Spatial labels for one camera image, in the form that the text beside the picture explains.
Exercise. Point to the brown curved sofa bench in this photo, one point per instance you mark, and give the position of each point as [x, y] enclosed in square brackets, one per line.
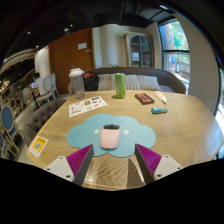
[170, 80]

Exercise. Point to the pink computer mouse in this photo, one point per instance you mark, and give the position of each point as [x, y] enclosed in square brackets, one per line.
[110, 138]

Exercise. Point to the narrow black-framed window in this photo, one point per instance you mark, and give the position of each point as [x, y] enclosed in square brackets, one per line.
[175, 50]

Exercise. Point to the black backpack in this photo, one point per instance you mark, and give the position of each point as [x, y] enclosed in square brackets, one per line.
[90, 81]

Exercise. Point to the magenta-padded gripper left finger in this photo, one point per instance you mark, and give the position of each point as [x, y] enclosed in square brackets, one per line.
[76, 162]

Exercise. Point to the white sticker sheet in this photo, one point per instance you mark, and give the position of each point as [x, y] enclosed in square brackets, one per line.
[87, 105]

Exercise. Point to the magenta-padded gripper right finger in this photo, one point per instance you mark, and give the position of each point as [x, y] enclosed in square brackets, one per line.
[150, 160]

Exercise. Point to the group of white chairs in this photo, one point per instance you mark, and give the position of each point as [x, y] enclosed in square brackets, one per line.
[10, 116]

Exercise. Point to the wide striped cushion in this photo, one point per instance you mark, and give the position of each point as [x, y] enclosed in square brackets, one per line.
[106, 82]

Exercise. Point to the large black-framed window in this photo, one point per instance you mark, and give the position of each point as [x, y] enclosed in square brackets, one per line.
[220, 106]

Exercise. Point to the green drink can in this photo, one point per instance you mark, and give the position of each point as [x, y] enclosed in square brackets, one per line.
[120, 86]

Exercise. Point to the black and red small box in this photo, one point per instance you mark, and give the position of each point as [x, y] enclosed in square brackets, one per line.
[144, 98]

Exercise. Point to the teal and green small pack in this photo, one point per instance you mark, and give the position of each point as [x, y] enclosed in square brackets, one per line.
[159, 110]

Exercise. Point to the blue cloud-shaped mouse pad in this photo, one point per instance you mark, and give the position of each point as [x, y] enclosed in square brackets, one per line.
[136, 136]

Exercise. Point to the brown wooden door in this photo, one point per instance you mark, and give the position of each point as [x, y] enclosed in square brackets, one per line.
[65, 60]

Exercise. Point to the clear shaker bottle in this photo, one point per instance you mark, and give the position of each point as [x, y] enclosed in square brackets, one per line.
[77, 85]

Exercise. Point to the arched glass-door cabinet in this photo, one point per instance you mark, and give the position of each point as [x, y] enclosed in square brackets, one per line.
[140, 50]

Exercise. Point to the small striped cushion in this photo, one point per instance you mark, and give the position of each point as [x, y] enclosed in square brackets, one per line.
[149, 83]

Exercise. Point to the white door sign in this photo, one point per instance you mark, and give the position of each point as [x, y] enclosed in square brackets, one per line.
[82, 46]

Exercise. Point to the yellow square sticker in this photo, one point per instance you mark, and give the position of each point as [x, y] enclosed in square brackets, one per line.
[38, 146]

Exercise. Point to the grey tufted sofa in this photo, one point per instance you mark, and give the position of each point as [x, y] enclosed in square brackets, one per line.
[41, 116]

